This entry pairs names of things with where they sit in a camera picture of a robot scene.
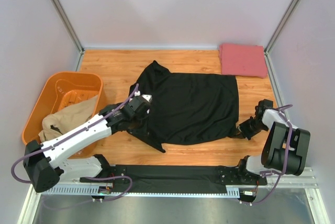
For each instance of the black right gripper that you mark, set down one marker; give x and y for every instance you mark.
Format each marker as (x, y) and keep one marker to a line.
(241, 128)

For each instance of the black t shirt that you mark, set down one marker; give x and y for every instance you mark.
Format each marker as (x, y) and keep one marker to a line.
(186, 108)

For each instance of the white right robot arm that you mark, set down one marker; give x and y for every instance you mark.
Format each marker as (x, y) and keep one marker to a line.
(286, 147)

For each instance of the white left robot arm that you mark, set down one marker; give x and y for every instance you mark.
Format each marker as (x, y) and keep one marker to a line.
(49, 163)

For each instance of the folded red t shirt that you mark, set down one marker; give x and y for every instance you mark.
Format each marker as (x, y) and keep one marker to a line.
(242, 60)

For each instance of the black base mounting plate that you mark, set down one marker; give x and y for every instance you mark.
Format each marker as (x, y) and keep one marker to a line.
(184, 179)

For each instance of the orange plastic basket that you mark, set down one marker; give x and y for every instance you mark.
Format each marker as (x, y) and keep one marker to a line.
(61, 90)

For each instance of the beige t shirt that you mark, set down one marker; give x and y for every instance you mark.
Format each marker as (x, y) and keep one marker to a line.
(67, 119)

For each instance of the aluminium frame rail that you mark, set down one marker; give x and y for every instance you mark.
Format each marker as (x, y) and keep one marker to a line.
(123, 184)

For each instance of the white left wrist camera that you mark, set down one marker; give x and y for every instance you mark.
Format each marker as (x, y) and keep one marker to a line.
(147, 97)

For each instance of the right aluminium corner post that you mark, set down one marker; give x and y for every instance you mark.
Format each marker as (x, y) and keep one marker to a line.
(281, 25)

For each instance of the aluminium corner post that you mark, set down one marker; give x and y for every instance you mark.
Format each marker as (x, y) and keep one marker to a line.
(63, 16)
(281, 25)

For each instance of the left aluminium corner post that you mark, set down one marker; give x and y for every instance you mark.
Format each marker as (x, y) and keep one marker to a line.
(63, 16)

